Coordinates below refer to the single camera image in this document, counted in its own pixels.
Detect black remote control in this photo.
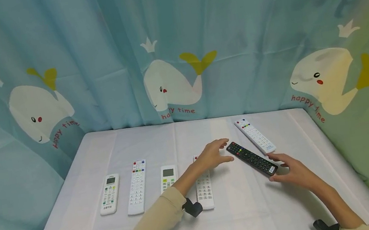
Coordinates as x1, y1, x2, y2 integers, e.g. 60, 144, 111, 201
224, 135, 281, 184

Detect black wrist band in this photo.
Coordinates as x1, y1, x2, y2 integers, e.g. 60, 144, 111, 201
312, 216, 341, 230
181, 195, 205, 219

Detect person's left hand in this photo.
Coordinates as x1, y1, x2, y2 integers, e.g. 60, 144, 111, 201
191, 137, 237, 177

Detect long white remote coloured buttons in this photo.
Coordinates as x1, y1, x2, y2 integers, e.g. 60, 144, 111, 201
120, 159, 155, 217
232, 114, 278, 159

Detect person's left forearm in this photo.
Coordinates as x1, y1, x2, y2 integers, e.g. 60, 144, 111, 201
96, 164, 210, 230

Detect person's right forearm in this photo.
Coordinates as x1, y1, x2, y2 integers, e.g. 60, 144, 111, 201
307, 170, 369, 230

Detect person's right hand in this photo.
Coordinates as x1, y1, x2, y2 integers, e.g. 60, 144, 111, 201
265, 146, 322, 198

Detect white air conditioner remote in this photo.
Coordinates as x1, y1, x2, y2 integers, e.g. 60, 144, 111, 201
94, 173, 126, 217
156, 164, 181, 195

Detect white remote control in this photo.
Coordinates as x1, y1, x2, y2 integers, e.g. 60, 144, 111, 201
190, 153, 216, 212

